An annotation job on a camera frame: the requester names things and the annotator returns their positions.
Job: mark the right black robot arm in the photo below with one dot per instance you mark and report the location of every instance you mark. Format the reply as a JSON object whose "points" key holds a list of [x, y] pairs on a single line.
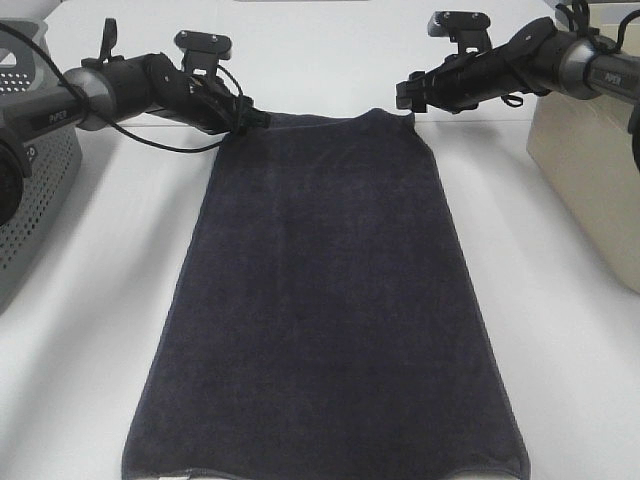
{"points": [[538, 59]]}

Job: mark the beige storage box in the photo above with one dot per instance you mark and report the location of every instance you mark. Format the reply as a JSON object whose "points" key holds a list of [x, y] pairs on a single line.
{"points": [[583, 147]]}

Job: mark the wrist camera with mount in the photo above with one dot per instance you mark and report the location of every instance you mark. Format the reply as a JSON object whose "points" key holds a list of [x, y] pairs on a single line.
{"points": [[468, 30], [202, 51]]}

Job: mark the dark navy towel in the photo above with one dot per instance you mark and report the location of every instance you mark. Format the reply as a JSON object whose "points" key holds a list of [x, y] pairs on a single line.
{"points": [[324, 324]]}

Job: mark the grey perforated plastic basket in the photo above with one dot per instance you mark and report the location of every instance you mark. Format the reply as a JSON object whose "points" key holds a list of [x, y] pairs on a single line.
{"points": [[40, 152]]}

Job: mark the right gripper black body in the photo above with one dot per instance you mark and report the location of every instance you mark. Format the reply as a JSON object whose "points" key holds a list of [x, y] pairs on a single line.
{"points": [[461, 83]]}

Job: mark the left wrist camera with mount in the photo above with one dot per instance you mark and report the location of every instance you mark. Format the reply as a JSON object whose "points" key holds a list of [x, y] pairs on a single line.
{"points": [[202, 51]]}

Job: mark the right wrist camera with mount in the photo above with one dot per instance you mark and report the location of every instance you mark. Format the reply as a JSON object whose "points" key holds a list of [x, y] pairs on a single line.
{"points": [[468, 30]]}

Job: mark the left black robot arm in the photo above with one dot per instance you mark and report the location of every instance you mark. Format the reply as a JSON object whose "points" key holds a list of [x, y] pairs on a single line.
{"points": [[92, 98]]}

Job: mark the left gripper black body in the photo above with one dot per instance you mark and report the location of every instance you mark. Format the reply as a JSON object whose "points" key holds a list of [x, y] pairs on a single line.
{"points": [[205, 104]]}

